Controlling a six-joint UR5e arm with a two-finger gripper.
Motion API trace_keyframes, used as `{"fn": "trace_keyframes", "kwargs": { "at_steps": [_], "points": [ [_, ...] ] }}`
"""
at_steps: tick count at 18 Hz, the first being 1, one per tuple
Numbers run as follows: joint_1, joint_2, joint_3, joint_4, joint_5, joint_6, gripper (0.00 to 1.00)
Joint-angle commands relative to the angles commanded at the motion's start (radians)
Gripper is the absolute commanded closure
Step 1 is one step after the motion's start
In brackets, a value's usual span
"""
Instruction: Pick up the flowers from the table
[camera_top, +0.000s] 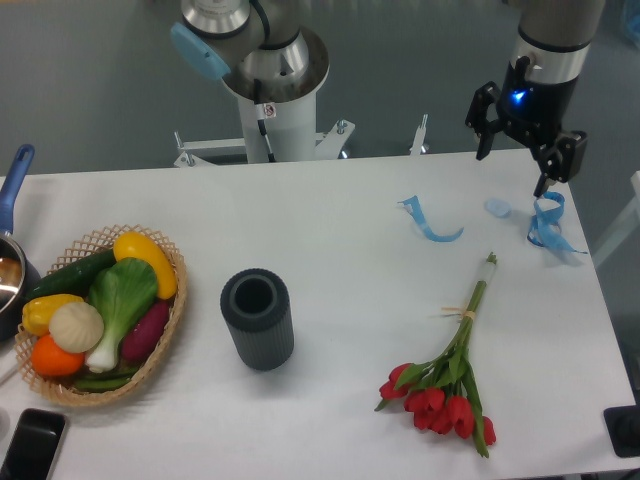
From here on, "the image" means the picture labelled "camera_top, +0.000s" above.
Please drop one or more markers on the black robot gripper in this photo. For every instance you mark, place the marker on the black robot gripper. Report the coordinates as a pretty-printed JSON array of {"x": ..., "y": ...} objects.
[{"x": 531, "y": 114}]

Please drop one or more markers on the red tulip bouquet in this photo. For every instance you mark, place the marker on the red tulip bouquet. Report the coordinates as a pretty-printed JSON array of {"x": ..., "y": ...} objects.
[{"x": 441, "y": 394}]

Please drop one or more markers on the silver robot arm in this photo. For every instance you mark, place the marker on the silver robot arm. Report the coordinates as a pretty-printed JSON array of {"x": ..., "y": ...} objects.
[{"x": 553, "y": 41}]

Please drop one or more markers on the small pale blue cap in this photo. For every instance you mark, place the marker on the small pale blue cap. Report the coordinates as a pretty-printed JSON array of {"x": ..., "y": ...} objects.
[{"x": 498, "y": 207}]

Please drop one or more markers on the tangled blue ribbon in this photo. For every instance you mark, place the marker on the tangled blue ribbon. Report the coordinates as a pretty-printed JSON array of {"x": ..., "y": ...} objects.
[{"x": 545, "y": 229}]

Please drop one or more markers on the blue ribbon strip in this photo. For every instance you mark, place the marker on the blue ribbon strip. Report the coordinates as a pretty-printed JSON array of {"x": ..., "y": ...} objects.
[{"x": 413, "y": 207}]

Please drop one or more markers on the black device at edge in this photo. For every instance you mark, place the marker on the black device at edge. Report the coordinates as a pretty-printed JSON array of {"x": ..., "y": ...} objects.
[{"x": 623, "y": 428}]

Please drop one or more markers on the dark grey ribbed vase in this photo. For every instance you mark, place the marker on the dark grey ribbed vase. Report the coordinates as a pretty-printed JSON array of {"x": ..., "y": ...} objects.
[{"x": 255, "y": 305}]

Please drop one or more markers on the green bok choy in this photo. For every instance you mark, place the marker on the green bok choy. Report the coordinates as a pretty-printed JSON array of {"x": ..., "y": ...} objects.
[{"x": 121, "y": 294}]

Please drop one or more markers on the purple sweet potato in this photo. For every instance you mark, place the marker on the purple sweet potato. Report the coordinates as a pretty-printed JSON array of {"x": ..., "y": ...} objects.
[{"x": 141, "y": 341}]

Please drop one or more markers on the green cucumber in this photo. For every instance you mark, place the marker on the green cucumber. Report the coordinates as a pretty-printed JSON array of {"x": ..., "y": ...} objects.
[{"x": 74, "y": 278}]

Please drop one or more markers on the cream garlic bulb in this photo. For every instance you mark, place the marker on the cream garlic bulb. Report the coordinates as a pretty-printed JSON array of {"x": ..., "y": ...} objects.
[{"x": 76, "y": 327}]

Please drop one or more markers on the green pea pods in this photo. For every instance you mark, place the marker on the green pea pods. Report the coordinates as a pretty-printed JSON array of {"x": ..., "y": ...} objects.
[{"x": 100, "y": 383}]

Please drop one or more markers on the yellow bell pepper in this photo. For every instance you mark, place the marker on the yellow bell pepper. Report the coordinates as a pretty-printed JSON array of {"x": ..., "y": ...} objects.
[{"x": 37, "y": 313}]

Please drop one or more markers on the orange fruit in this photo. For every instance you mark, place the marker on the orange fruit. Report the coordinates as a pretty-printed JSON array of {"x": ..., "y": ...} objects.
[{"x": 49, "y": 360}]

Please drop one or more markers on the woven wicker basket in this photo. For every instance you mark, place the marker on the woven wicker basket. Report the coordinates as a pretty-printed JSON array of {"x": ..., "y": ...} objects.
[{"x": 64, "y": 393}]

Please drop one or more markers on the black smartphone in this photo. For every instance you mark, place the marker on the black smartphone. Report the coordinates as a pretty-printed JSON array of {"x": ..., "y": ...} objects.
[{"x": 34, "y": 446}]

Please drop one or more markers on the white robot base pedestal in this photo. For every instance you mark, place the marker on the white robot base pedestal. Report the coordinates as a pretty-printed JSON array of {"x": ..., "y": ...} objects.
[{"x": 272, "y": 64}]

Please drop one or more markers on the blue handled saucepan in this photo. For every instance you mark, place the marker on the blue handled saucepan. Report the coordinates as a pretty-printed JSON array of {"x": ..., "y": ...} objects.
[{"x": 18, "y": 275}]

